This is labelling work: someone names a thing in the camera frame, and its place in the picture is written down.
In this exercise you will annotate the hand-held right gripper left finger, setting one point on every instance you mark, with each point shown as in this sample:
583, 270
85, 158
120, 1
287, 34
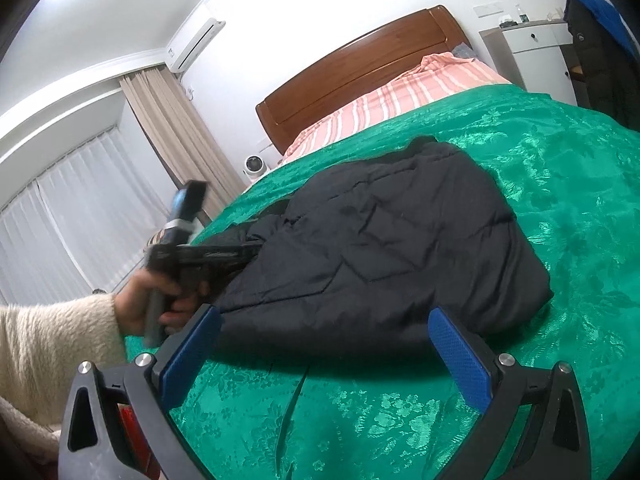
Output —
187, 355

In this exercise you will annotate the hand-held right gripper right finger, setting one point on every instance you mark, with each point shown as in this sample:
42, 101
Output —
462, 355

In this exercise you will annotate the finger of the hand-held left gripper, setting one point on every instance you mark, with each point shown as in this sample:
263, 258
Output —
230, 255

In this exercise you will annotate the black puffer jacket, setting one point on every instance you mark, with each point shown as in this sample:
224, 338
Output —
375, 250

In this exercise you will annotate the person's left hand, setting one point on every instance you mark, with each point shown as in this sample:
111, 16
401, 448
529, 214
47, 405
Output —
132, 305

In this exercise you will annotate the small white fan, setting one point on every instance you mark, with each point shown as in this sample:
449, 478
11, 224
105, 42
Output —
254, 165

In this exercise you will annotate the white sheer curtain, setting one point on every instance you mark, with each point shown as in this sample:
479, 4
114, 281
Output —
75, 210

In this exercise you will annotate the beige curtain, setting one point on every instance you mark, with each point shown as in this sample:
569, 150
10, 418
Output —
175, 135

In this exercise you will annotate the green satin bedspread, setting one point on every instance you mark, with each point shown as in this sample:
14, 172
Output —
550, 185

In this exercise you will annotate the white air conditioner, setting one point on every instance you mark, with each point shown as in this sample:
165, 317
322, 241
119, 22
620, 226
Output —
195, 45

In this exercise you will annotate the wooden bed headboard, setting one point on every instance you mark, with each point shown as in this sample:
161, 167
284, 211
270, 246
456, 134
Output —
360, 65

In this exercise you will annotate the pink striped bed sheet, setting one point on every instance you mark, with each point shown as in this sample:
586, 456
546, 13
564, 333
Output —
400, 95

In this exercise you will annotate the white desk with drawer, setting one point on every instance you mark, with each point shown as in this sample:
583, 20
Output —
535, 60

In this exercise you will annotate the grey pillow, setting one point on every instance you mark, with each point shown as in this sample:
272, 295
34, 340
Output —
461, 51

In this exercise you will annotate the wooden chair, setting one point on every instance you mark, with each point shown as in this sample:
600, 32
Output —
576, 69

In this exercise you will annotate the black hanging coat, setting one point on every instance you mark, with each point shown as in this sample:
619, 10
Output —
600, 70

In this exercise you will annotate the small clear bottle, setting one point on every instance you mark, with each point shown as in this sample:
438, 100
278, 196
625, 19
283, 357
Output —
520, 12

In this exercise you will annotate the blue garment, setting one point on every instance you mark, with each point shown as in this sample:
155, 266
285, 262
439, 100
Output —
607, 15

